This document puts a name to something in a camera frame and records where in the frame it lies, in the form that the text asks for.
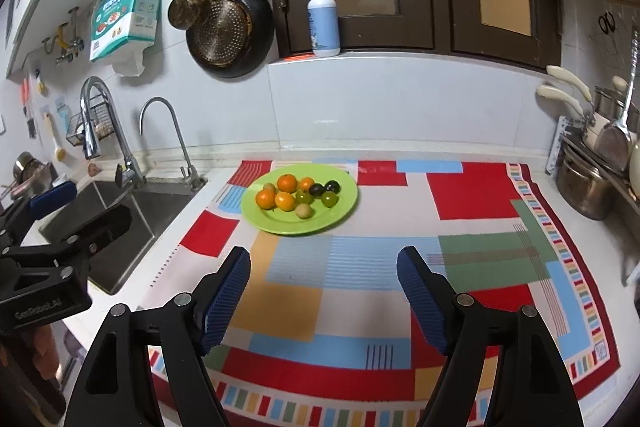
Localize steel pot on rack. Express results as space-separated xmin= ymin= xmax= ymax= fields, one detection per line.
xmin=556 ymin=141 xmax=617 ymax=221

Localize black scissors on wall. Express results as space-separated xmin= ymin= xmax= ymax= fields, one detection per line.
xmin=598 ymin=11 xmax=616 ymax=35

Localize small green fruit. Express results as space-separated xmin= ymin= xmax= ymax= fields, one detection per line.
xmin=295 ymin=191 xmax=314 ymax=205

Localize white blue pump bottle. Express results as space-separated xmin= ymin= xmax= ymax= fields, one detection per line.
xmin=307 ymin=0 xmax=341 ymax=57

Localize wire sink caddy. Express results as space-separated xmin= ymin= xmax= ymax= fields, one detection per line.
xmin=64 ymin=102 xmax=117 ymax=148

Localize large orange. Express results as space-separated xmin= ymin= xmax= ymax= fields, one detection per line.
xmin=255 ymin=188 xmax=277 ymax=210
xmin=277 ymin=173 xmax=298 ymax=193

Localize cream pan handle lower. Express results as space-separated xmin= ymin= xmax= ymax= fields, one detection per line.
xmin=536 ymin=84 xmax=585 ymax=117

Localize colourful patterned table mat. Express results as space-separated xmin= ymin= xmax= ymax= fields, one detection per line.
xmin=142 ymin=159 xmax=620 ymax=426

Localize small brass pot hanging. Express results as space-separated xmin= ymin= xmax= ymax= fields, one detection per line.
xmin=167 ymin=0 xmax=209 ymax=30

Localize stainless steel sink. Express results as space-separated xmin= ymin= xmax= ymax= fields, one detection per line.
xmin=39 ymin=181 xmax=194 ymax=295

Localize green plate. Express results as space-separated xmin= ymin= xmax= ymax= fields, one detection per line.
xmin=241 ymin=164 xmax=359 ymax=236

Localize large chrome pull-down faucet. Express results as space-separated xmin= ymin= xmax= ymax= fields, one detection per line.
xmin=78 ymin=76 xmax=148 ymax=191

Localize cream pan handle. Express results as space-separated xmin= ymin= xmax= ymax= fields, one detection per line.
xmin=546 ymin=65 xmax=593 ymax=104
xmin=536 ymin=84 xmax=585 ymax=117

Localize teal white paper box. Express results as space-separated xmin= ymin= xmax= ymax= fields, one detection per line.
xmin=89 ymin=0 xmax=160 ymax=76

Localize slim curved chrome faucet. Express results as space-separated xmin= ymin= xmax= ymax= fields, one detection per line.
xmin=138 ymin=95 xmax=207 ymax=193

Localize green tomato with stem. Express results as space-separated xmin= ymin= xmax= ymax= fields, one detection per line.
xmin=321 ymin=191 xmax=338 ymax=208

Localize dark plum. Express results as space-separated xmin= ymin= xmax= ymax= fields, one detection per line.
xmin=324 ymin=180 xmax=341 ymax=194
xmin=309 ymin=183 xmax=326 ymax=198

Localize steel ladle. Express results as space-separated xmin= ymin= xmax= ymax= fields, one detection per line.
xmin=596 ymin=25 xmax=639 ymax=172

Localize cream pan handle upper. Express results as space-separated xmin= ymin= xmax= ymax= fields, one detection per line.
xmin=546 ymin=65 xmax=593 ymax=104

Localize metal dish rack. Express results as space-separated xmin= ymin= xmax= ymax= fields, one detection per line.
xmin=544 ymin=116 xmax=639 ymax=215

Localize black frying pan hanging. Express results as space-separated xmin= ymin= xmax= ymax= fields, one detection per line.
xmin=186 ymin=0 xmax=274 ymax=79

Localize small orange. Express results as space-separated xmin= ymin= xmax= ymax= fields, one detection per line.
xmin=298 ymin=176 xmax=314 ymax=192

